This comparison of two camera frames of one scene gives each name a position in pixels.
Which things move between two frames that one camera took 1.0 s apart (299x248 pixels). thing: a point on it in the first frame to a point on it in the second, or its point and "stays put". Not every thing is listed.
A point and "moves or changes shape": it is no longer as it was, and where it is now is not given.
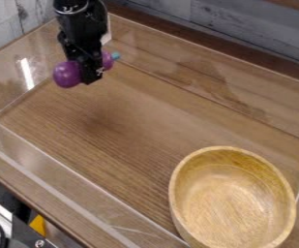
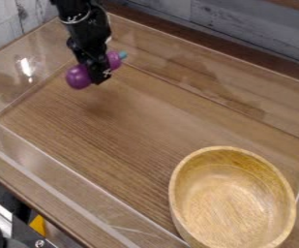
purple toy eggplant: x=68 y=72 moves or changes shape
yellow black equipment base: x=16 y=224 stays put
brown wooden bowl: x=232 y=200 stays put
